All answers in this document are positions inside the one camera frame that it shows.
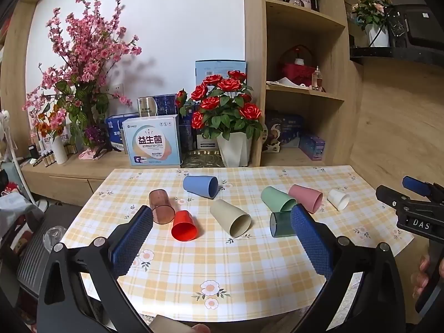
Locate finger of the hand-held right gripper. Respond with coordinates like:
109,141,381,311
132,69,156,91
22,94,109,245
375,185,444,216
402,176,444,203

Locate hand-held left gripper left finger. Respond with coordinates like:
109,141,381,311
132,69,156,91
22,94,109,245
35,205,155,333

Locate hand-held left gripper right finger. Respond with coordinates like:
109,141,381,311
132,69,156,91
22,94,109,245
291,204,407,333

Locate dark green translucent cup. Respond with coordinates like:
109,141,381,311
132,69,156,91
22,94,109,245
269,210,297,238

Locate brown translucent cup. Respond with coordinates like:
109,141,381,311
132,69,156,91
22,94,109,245
149,189,176,224

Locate pink cup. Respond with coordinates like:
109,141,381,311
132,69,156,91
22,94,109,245
288,184,323,214

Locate small white cup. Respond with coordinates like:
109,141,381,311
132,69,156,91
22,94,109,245
327,189,350,211

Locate red cup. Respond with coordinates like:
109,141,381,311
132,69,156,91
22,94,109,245
171,210,198,241

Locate light green cup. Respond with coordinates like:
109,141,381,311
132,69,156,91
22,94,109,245
261,186,297,213

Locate blue cup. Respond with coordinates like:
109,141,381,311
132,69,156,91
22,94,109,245
183,175,219,200

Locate beige cup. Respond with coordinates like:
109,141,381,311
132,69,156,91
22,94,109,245
210,199,252,239

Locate person's right hand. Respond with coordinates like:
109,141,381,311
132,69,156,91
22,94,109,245
411,255,431,299

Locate clear plastic bag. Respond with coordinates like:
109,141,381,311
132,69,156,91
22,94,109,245
42,226,67,251

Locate low wooden cabinet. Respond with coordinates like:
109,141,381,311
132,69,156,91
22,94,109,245
21,149,184,206

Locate yellow checked floral tablecloth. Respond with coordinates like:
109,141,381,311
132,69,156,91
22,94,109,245
62,166,415,323

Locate purple box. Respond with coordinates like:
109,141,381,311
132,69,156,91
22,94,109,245
299,133,327,161

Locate black ribbed appliance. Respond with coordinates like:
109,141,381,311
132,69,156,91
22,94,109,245
16,205,87,299

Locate white box pastel print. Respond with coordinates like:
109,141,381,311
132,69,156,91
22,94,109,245
122,114,183,167

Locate gold tray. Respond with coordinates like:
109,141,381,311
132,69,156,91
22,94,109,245
181,150,223,169

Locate blue and white box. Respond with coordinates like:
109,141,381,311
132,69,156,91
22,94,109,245
105,113,139,152

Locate white vase orange flowers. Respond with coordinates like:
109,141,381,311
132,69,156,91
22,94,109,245
35,109,69,165

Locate dark blue printed box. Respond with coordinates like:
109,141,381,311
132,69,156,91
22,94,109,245
264,111,304,148

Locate row of small bottles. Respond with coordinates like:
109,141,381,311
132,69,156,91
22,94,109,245
33,146,57,167

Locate red rose plant white pot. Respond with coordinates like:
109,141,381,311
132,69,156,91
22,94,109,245
175,70,264,168

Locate dark blue silver box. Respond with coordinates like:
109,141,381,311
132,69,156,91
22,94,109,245
137,94,178,118

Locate glass perfume bottle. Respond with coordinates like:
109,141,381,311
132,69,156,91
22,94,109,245
311,66,325,92

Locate black monitor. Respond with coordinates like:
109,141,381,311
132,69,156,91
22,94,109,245
387,4,444,47

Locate white fan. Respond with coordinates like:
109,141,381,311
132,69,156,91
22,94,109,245
0,109,19,162

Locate pink rose plant white pot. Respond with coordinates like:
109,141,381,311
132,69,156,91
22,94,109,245
351,0,394,48

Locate pink blossom bouquet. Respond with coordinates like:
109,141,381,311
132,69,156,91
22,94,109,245
22,0,143,160

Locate tall light blue box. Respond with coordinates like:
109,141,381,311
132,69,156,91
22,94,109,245
195,60,248,87

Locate wooden shelf unit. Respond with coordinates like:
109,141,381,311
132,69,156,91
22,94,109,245
243,0,365,168

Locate red basket with handle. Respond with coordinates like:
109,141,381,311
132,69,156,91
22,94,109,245
279,45,315,86

